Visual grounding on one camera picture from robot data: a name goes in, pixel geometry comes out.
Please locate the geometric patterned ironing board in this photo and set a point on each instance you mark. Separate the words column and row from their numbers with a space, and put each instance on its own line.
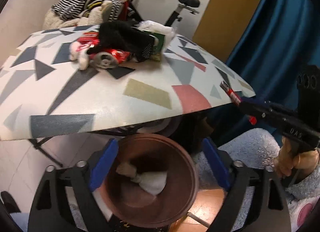
column 44, row 94

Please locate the white plush toy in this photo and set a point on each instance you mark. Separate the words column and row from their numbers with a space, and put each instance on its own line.
column 78, row 52

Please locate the red snack bar wrapper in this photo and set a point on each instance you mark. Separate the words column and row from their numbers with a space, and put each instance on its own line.
column 235, row 99

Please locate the red cigarette pack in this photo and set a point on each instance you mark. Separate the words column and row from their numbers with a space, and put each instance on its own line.
column 90, row 38

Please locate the white crumpled tissue in bin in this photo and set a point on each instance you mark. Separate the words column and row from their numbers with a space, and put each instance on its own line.
column 151, row 182

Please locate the crushed red soda can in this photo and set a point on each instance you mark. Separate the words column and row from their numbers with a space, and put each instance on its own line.
column 109, row 58

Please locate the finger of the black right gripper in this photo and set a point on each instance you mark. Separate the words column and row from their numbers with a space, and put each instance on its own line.
column 255, row 109

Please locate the teal curtain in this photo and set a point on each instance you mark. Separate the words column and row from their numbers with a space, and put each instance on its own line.
column 282, row 37

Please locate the white plastic bag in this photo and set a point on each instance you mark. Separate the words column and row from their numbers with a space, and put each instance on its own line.
column 155, row 27

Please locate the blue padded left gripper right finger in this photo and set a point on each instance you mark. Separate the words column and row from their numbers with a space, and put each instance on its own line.
column 220, row 171

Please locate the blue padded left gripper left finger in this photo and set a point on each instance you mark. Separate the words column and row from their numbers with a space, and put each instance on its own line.
column 100, row 164

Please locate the green snack package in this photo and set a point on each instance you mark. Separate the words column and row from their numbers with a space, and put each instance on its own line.
column 157, row 46

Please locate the right hand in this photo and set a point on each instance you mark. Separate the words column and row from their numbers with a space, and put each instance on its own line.
column 305, row 162

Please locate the black glove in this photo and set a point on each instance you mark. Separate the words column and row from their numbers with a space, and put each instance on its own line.
column 120, row 35

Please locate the brown round trash bin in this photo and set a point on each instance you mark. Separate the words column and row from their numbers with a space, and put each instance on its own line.
column 151, row 153

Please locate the fluffy grey right sleeve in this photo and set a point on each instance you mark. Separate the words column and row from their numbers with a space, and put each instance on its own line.
column 257, row 148

